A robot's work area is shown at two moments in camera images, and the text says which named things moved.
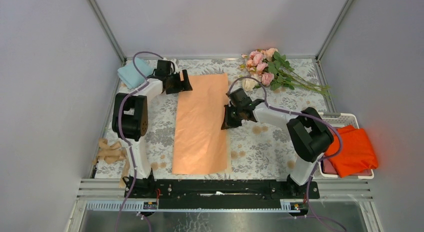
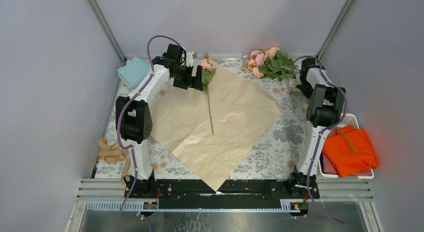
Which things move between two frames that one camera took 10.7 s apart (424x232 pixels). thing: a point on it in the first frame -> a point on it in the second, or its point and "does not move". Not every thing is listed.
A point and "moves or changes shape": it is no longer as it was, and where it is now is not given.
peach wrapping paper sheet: (200, 145) moves or changes shape
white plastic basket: (336, 120) does not move
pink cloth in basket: (328, 167) does not move
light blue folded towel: (130, 77) does not move
